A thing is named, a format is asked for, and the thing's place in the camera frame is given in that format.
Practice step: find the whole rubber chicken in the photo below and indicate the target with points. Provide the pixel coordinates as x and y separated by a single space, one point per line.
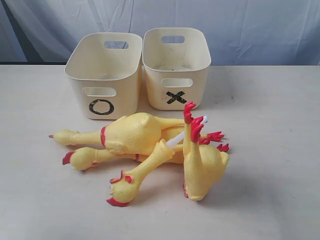
85 158
133 134

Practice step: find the blue-grey backdrop curtain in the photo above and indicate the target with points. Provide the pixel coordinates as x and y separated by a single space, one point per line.
238 32

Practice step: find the chicken head with white tube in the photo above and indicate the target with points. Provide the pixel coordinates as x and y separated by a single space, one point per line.
125 188

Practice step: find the headless rubber chicken body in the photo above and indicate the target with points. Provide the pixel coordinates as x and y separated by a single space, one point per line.
203 164

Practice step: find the cream bin marked O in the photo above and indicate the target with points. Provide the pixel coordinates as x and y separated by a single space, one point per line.
105 72

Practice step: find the cream bin marked X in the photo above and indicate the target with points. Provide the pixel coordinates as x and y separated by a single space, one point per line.
176 62

